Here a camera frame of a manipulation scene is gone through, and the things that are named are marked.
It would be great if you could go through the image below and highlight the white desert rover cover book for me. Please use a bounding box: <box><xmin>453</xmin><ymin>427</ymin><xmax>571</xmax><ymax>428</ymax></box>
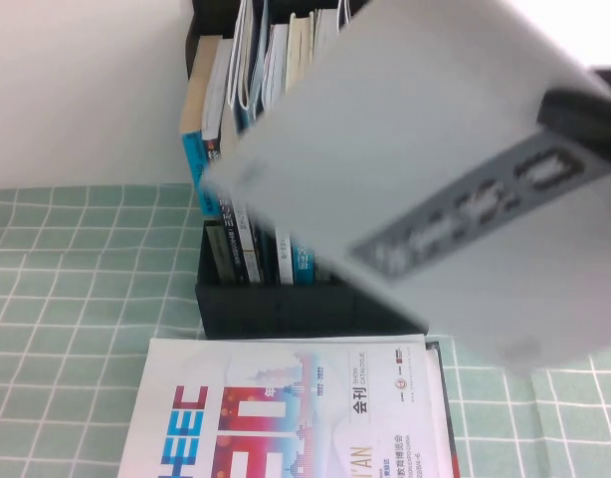
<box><xmin>200</xmin><ymin>0</ymin><xmax>611</xmax><ymax>375</ymax></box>

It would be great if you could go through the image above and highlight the black red cover book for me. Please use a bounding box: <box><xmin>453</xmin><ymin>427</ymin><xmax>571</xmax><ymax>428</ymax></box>
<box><xmin>424</xmin><ymin>340</ymin><xmax>462</xmax><ymax>478</ymax></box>

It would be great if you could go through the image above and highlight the black perforated book holder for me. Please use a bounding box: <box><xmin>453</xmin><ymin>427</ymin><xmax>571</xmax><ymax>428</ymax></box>
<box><xmin>185</xmin><ymin>0</ymin><xmax>430</xmax><ymax>341</ymax></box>

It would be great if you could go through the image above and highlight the white grey spine thin book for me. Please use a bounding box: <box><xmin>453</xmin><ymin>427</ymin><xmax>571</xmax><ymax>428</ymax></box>
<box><xmin>219</xmin><ymin>105</ymin><xmax>265</xmax><ymax>284</ymax></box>

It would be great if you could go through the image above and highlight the black spine robotics book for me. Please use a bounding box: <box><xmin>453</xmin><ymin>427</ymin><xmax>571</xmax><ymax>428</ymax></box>
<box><xmin>200</xmin><ymin>38</ymin><xmax>252</xmax><ymax>286</ymax></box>

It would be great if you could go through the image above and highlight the grey olive spine short book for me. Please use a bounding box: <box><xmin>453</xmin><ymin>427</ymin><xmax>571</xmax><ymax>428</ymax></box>
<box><xmin>203</xmin><ymin>221</ymin><xmax>239</xmax><ymax>286</ymax></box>

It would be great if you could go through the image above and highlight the blue mechanical design handbook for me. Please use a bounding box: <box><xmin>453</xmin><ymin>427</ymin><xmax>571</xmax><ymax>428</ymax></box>
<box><xmin>284</xmin><ymin>12</ymin><xmax>318</xmax><ymax>286</ymax></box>

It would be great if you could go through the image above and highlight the blue cover stapled brochure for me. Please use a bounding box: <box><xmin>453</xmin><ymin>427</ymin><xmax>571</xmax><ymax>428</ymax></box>
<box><xmin>227</xmin><ymin>0</ymin><xmax>278</xmax><ymax>286</ymax></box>

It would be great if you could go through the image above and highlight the white HEEC expo catalogue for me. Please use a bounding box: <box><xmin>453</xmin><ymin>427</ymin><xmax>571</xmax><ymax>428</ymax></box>
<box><xmin>117</xmin><ymin>336</ymin><xmax>457</xmax><ymax>478</ymax></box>

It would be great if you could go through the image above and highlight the green white checkered tablecloth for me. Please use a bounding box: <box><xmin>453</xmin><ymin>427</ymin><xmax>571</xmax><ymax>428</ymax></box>
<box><xmin>0</xmin><ymin>182</ymin><xmax>611</xmax><ymax>478</ymax></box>

